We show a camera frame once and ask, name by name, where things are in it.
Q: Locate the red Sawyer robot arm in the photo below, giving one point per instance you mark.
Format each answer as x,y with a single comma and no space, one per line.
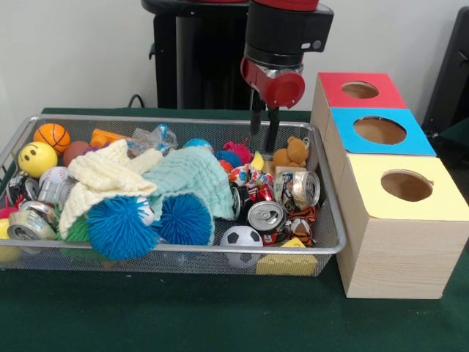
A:
286,25

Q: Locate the black and white soccer ball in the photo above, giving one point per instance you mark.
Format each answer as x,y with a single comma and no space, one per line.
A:
242,238

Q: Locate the brown teddy bear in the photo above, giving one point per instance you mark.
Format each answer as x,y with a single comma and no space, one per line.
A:
293,152

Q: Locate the crushed red soda can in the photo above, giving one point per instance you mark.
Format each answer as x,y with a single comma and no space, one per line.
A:
267,220

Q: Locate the wooden box with three holes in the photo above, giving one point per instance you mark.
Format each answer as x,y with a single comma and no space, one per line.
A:
395,264

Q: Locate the mint knitted cloth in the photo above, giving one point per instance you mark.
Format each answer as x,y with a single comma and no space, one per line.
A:
198,179

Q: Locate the crushed silver soda can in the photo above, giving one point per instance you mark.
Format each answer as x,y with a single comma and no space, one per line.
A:
298,187

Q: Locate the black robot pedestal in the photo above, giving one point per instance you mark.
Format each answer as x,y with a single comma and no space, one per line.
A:
198,55

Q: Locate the blue spiky ball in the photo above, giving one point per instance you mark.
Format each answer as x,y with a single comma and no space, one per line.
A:
187,220

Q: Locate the orange toy basketball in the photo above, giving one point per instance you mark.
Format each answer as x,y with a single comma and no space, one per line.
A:
52,137

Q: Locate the dark green table cloth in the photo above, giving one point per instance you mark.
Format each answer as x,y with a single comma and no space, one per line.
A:
220,315
454,146

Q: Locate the red patterned cloth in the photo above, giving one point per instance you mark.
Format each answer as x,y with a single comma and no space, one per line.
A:
253,176

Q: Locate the yellow smiley ball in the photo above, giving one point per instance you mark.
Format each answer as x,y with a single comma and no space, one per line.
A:
36,159

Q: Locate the black upright panel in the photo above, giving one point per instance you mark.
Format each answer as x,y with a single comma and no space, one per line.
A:
450,73

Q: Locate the blue fuzzy ball with eye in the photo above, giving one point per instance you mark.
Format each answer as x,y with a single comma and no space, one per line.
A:
121,227

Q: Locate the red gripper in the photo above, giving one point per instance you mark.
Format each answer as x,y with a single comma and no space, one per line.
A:
278,84

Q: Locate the cream knitted cloth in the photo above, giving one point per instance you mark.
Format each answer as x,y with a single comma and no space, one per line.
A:
102,176

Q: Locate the metal mesh bin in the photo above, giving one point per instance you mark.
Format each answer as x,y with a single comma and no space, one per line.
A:
220,262

